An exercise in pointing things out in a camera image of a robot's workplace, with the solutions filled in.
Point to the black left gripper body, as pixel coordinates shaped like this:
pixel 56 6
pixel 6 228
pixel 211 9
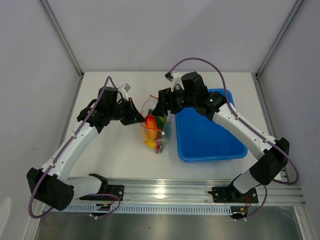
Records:
pixel 127 116

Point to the corner frame post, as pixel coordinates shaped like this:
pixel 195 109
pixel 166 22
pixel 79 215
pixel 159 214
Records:
pixel 45 5
pixel 283 31

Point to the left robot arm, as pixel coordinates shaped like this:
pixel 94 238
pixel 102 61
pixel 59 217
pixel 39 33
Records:
pixel 50 184

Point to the white slotted cable duct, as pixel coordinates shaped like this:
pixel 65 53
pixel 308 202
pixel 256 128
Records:
pixel 165 209

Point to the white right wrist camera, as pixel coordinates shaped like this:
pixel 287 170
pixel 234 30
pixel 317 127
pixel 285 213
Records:
pixel 175 79

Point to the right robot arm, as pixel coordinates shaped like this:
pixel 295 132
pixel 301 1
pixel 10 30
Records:
pixel 189 91

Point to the orange yellow bell pepper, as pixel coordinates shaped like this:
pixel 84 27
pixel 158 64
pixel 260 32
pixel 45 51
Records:
pixel 149 137

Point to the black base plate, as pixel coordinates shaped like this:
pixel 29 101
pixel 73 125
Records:
pixel 226 194
pixel 111 193

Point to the red orange mango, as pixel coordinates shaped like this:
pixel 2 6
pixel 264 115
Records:
pixel 150 122

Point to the aluminium frame rail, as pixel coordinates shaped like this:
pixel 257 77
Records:
pixel 200 192

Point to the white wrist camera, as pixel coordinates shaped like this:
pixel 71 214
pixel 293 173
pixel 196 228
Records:
pixel 175 79
pixel 124 89

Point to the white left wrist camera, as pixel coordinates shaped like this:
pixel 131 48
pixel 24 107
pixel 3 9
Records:
pixel 124 89

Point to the green cucumber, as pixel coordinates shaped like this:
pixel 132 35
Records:
pixel 161 121

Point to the right corner frame post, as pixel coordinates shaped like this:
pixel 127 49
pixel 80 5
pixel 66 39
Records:
pixel 283 31

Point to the blue plastic bin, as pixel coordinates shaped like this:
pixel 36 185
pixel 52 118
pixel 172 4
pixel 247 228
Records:
pixel 200 139

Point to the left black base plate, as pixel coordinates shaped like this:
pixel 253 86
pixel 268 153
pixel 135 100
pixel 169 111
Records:
pixel 111 193

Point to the clear zip top bag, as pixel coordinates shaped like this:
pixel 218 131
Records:
pixel 166 130

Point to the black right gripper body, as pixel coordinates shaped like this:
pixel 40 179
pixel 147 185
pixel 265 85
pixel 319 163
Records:
pixel 176 99

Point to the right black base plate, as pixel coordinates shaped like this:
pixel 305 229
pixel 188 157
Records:
pixel 226 194

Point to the left corner frame post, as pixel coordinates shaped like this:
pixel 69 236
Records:
pixel 45 5

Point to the red chili pepper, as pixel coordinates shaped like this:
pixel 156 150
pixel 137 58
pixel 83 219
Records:
pixel 158 144

